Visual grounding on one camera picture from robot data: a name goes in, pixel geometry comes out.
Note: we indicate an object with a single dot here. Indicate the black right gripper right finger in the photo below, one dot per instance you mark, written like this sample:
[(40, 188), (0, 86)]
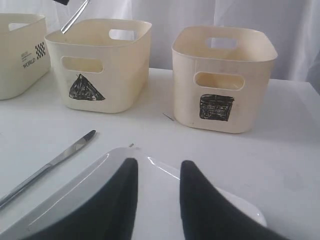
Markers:
[(207, 215)]

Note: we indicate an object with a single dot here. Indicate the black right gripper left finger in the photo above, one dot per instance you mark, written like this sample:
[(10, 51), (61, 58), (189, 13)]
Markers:
[(108, 215)]

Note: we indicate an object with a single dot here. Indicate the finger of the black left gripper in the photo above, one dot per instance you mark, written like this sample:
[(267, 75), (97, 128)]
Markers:
[(63, 2)]

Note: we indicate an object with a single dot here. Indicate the steel fork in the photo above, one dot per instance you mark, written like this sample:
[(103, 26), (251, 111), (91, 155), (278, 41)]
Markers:
[(74, 18)]

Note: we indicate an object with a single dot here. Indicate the white square plate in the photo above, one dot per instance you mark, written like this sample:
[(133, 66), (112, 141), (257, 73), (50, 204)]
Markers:
[(158, 212)]

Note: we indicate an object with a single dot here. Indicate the steel table knife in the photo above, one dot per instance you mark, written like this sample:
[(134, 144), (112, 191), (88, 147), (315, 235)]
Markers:
[(67, 153)]

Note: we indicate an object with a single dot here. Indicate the cream bin with circle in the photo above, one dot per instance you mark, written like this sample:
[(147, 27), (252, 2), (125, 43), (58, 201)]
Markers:
[(24, 57)]

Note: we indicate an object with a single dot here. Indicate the cream bin with triangle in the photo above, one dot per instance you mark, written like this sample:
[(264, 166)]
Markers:
[(101, 65)]

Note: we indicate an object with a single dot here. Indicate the cream bin with square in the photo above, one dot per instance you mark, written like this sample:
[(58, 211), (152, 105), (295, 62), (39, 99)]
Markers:
[(220, 76)]

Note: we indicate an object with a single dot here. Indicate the white backdrop curtain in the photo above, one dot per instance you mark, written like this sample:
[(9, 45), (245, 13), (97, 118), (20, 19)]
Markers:
[(293, 27)]

